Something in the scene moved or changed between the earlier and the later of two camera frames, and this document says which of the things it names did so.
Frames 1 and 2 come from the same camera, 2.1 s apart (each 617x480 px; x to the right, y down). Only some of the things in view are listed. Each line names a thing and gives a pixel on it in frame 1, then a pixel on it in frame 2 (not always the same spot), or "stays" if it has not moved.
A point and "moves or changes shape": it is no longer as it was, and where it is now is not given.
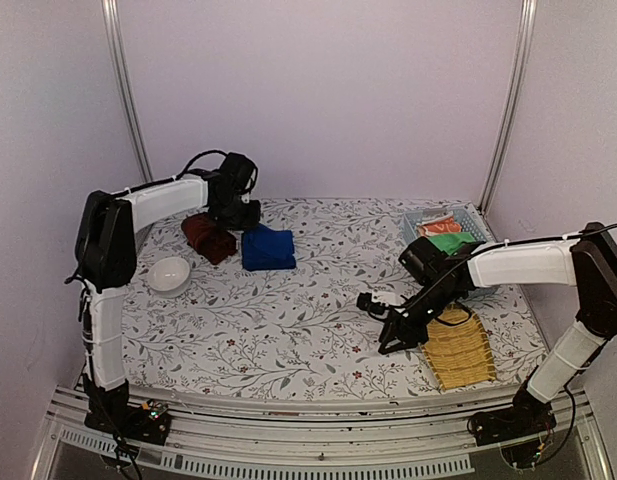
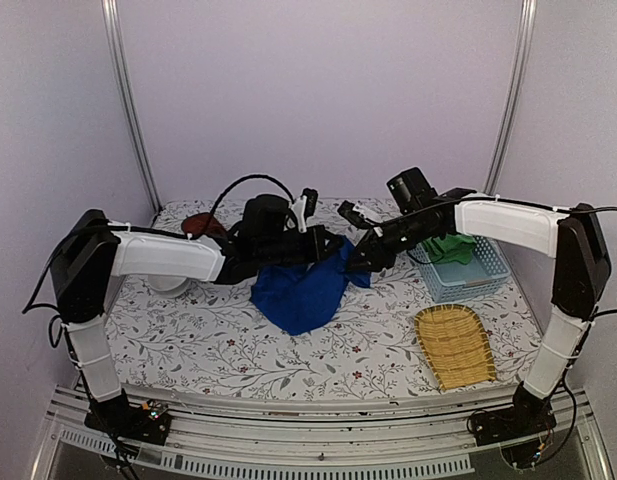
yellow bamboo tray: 458,350 stays
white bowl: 169,276 stays
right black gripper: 401,327 → 369,246
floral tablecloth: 272,309 stays
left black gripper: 251,222 → 318,234
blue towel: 263,248 moves or changes shape
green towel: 451,243 stays
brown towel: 209,239 stays
